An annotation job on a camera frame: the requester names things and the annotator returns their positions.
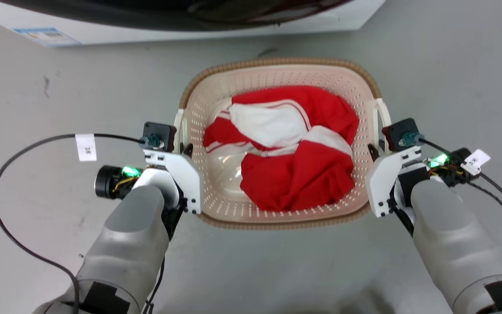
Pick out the beige plastic laundry basket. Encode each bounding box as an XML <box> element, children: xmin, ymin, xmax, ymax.
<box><xmin>173</xmin><ymin>57</ymin><xmax>393</xmax><ymax>231</ymax></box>

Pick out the white washing machine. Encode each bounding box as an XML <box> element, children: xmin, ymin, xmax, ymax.
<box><xmin>0</xmin><ymin>0</ymin><xmax>386</xmax><ymax>48</ymax></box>

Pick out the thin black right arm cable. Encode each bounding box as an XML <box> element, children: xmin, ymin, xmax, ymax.
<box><xmin>464</xmin><ymin>179</ymin><xmax>502</xmax><ymax>259</ymax></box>

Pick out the dark washing machine door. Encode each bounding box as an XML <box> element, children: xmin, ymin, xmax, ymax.
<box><xmin>0</xmin><ymin>0</ymin><xmax>353</xmax><ymax>32</ymax></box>

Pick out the red and white garment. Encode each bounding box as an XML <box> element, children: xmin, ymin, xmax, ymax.
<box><xmin>203</xmin><ymin>85</ymin><xmax>360</xmax><ymax>213</ymax></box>

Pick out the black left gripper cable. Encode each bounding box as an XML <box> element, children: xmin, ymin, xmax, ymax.
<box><xmin>0</xmin><ymin>133</ymin><xmax>148</xmax><ymax>314</ymax></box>

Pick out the white cable tag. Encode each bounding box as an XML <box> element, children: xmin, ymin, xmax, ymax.
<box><xmin>75</xmin><ymin>133</ymin><xmax>98</xmax><ymax>162</ymax></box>
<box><xmin>460</xmin><ymin>149</ymin><xmax>492</xmax><ymax>177</ymax></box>

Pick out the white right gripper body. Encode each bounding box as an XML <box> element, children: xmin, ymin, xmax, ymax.
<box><xmin>365</xmin><ymin>146</ymin><xmax>422</xmax><ymax>218</ymax></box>

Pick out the white left cable tag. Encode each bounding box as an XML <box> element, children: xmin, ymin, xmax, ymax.
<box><xmin>75</xmin><ymin>133</ymin><xmax>98</xmax><ymax>162</ymax></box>

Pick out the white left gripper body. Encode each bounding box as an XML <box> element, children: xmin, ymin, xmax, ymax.
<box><xmin>143</xmin><ymin>149</ymin><xmax>203</xmax><ymax>215</ymax></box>

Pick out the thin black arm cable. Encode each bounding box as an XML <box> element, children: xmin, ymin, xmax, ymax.
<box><xmin>141</xmin><ymin>256</ymin><xmax>167</xmax><ymax>314</ymax></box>
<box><xmin>464</xmin><ymin>179</ymin><xmax>502</xmax><ymax>259</ymax></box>

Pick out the blue label sticker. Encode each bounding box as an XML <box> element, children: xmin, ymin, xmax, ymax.
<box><xmin>12</xmin><ymin>27</ymin><xmax>82</xmax><ymax>48</ymax></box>

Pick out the white right cable tag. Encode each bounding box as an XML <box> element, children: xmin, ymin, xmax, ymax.
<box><xmin>460</xmin><ymin>149</ymin><xmax>492</xmax><ymax>177</ymax></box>

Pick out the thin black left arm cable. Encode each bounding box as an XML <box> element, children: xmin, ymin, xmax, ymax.
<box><xmin>141</xmin><ymin>256</ymin><xmax>167</xmax><ymax>314</ymax></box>

